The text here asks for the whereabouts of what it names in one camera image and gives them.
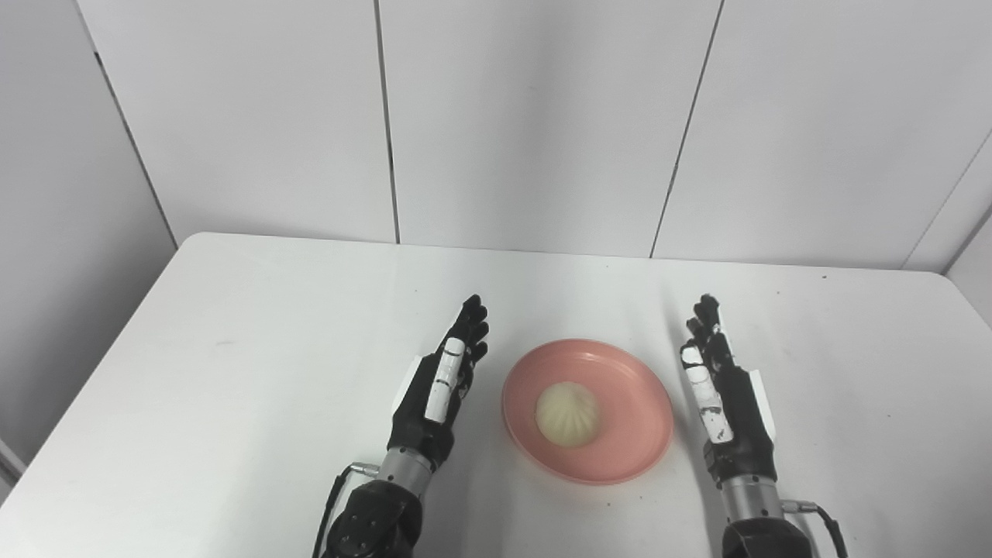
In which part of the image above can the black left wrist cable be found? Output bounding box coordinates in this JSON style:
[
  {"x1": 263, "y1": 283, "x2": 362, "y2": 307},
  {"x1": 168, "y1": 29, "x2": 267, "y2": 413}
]
[{"x1": 312, "y1": 462, "x2": 381, "y2": 558}]

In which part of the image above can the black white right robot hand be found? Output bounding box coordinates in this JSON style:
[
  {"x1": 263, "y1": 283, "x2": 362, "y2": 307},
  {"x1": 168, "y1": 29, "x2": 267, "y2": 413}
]
[{"x1": 680, "y1": 294, "x2": 778, "y2": 487}]

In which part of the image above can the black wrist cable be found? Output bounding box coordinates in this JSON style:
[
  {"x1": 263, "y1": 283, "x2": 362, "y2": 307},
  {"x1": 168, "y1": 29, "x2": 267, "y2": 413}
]
[
  {"x1": 312, "y1": 462, "x2": 381, "y2": 558},
  {"x1": 781, "y1": 501, "x2": 849, "y2": 558}
]

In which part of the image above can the pink round plate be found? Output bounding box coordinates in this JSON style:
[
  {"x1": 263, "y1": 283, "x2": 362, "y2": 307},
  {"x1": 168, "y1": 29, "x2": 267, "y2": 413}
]
[{"x1": 501, "y1": 339, "x2": 675, "y2": 486}]

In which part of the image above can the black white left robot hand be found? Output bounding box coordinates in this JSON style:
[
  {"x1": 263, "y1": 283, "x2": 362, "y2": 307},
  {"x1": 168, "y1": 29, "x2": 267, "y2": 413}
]
[{"x1": 386, "y1": 294, "x2": 491, "y2": 470}]

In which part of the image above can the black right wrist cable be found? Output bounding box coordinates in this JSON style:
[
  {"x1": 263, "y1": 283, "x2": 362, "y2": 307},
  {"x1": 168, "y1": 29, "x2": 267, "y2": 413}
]
[{"x1": 781, "y1": 501, "x2": 849, "y2": 558}]

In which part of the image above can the cream steamed bun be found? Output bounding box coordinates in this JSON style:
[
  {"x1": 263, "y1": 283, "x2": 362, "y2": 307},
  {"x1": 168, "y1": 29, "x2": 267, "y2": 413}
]
[{"x1": 535, "y1": 381, "x2": 601, "y2": 449}]

